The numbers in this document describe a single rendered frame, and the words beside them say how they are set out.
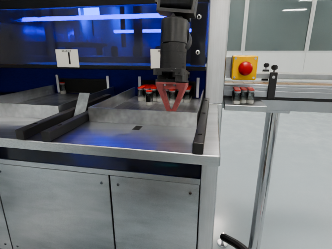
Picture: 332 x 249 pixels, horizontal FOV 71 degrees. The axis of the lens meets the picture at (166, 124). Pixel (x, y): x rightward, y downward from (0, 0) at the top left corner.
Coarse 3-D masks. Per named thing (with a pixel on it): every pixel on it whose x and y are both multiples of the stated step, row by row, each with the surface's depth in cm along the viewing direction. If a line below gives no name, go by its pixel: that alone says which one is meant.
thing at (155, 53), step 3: (150, 51) 75; (153, 51) 75; (156, 51) 74; (159, 51) 74; (153, 54) 75; (156, 54) 75; (159, 54) 75; (153, 57) 75; (156, 57) 75; (159, 57) 75; (153, 60) 75; (156, 60) 75; (159, 60) 75; (153, 63) 76; (156, 63) 76; (159, 63) 75; (153, 66) 76; (156, 66) 76; (159, 66) 76
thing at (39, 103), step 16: (0, 96) 71; (16, 96) 76; (32, 96) 83; (48, 96) 87; (64, 96) 87; (96, 96) 76; (112, 96) 88; (0, 112) 62; (16, 112) 61; (32, 112) 60; (48, 112) 59
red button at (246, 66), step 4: (240, 64) 68; (244, 64) 67; (248, 64) 67; (240, 68) 68; (244, 68) 68; (248, 68) 67; (252, 68) 68; (240, 72) 68; (244, 72) 68; (248, 72) 68
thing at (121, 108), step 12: (120, 96) 74; (132, 96) 86; (96, 108) 56; (108, 108) 55; (120, 108) 69; (132, 108) 69; (144, 108) 69; (156, 108) 69; (180, 108) 69; (192, 108) 69; (96, 120) 57; (108, 120) 56; (120, 120) 55; (132, 120) 55; (144, 120) 54; (156, 120) 54; (168, 120) 53; (180, 120) 52; (192, 120) 52
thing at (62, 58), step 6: (60, 54) 81; (66, 54) 81; (72, 54) 80; (60, 60) 82; (66, 60) 81; (72, 60) 81; (78, 60) 81; (60, 66) 82; (66, 66) 82; (72, 66) 82; (78, 66) 81
